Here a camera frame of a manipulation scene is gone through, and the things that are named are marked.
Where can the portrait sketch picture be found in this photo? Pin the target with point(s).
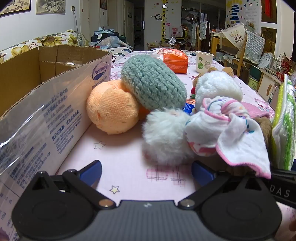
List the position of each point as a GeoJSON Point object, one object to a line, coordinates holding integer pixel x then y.
{"type": "Point", "coordinates": [49, 6]}

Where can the brown teddy bear red shirt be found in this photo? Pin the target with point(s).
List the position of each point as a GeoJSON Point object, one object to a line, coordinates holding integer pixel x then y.
{"type": "Point", "coordinates": [227, 70]}

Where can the white fluffy pompom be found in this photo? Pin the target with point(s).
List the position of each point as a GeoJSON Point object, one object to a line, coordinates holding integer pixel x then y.
{"type": "Point", "coordinates": [164, 136]}

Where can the brown cardboard box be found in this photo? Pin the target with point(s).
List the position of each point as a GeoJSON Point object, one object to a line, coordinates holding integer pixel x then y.
{"type": "Point", "coordinates": [69, 97]}

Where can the yellow dining table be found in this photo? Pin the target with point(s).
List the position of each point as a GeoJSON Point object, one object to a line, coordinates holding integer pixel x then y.
{"type": "Point", "coordinates": [214, 41]}

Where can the blue printed packet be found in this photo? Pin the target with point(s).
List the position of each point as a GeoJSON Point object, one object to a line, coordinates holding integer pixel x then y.
{"type": "Point", "coordinates": [189, 107]}

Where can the dark framed wall picture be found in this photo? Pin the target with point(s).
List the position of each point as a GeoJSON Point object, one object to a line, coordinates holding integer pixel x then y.
{"type": "Point", "coordinates": [103, 4]}

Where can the giraffe height chart sticker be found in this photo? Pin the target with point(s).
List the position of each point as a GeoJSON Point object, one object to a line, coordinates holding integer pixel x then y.
{"type": "Point", "coordinates": [164, 20]}

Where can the red berry branches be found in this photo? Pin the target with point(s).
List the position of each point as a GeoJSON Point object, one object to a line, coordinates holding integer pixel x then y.
{"type": "Point", "coordinates": [285, 62]}

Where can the green bin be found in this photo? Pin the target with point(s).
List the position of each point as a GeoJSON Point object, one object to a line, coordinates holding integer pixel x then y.
{"type": "Point", "coordinates": [253, 83]}

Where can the pink printed tablecloth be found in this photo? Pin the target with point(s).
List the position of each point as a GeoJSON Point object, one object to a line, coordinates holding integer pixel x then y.
{"type": "Point", "coordinates": [129, 157]}

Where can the white printed cloth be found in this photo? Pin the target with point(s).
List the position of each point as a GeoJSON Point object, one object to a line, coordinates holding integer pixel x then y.
{"type": "Point", "coordinates": [208, 129]}

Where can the green white sponge pack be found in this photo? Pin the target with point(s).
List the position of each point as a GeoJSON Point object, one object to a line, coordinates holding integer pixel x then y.
{"type": "Point", "coordinates": [284, 129]}

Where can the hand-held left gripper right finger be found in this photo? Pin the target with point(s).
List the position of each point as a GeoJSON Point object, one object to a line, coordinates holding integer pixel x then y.
{"type": "Point", "coordinates": [201, 173]}

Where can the white plush toy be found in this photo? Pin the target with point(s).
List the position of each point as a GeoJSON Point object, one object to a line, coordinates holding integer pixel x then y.
{"type": "Point", "coordinates": [217, 88]}

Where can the blue yellow wall poster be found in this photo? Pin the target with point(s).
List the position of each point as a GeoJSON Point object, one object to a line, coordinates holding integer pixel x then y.
{"type": "Point", "coordinates": [233, 12]}

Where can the yellow floral pillow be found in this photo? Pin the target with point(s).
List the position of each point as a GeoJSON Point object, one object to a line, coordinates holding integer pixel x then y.
{"type": "Point", "coordinates": [62, 38]}
{"type": "Point", "coordinates": [18, 52]}

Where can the sofa with cartoon cover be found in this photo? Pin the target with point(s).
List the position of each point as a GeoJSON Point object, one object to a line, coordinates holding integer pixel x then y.
{"type": "Point", "coordinates": [122, 54]}

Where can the red knot wall ornament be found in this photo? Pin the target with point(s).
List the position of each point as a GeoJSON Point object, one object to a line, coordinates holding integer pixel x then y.
{"type": "Point", "coordinates": [271, 8]}

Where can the wooden chair with cloth cover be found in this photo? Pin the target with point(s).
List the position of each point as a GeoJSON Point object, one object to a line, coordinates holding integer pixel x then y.
{"type": "Point", "coordinates": [233, 37]}

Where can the orange white tissue pack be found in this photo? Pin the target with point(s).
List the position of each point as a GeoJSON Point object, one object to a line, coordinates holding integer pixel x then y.
{"type": "Point", "coordinates": [175, 62]}

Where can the dark suitcase with folded clothes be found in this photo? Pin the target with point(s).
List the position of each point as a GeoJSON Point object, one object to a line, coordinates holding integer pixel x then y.
{"type": "Point", "coordinates": [104, 36]}

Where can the green knitted hat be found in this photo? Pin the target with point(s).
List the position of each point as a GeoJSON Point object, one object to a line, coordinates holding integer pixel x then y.
{"type": "Point", "coordinates": [152, 81]}

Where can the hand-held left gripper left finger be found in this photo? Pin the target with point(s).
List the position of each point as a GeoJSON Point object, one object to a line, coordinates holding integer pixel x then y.
{"type": "Point", "coordinates": [91, 173]}

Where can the cream tv cabinet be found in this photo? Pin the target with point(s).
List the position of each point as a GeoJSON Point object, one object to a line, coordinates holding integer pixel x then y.
{"type": "Point", "coordinates": [268, 85]}

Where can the wooden chair with lace cover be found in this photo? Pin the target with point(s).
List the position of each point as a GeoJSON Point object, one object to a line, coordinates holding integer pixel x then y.
{"type": "Point", "coordinates": [203, 32]}

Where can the white paper cup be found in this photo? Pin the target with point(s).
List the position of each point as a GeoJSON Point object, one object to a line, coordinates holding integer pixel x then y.
{"type": "Point", "coordinates": [203, 62]}

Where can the grey blue clothes pile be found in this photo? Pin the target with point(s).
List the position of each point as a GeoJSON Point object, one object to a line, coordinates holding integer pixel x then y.
{"type": "Point", "coordinates": [115, 44]}

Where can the brown plush toy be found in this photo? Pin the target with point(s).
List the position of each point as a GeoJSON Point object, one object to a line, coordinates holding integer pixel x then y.
{"type": "Point", "coordinates": [263, 129]}

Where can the monkey wall sticker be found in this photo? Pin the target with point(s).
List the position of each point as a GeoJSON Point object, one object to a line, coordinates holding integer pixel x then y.
{"type": "Point", "coordinates": [158, 16]}

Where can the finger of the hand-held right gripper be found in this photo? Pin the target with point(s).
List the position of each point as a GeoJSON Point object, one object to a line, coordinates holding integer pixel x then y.
{"type": "Point", "coordinates": [286, 175]}

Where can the orange knitted hat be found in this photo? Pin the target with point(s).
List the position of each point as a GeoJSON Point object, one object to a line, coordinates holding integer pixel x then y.
{"type": "Point", "coordinates": [111, 106]}

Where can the framed bird drawing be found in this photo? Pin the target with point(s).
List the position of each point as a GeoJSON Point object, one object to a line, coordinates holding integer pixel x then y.
{"type": "Point", "coordinates": [16, 7]}

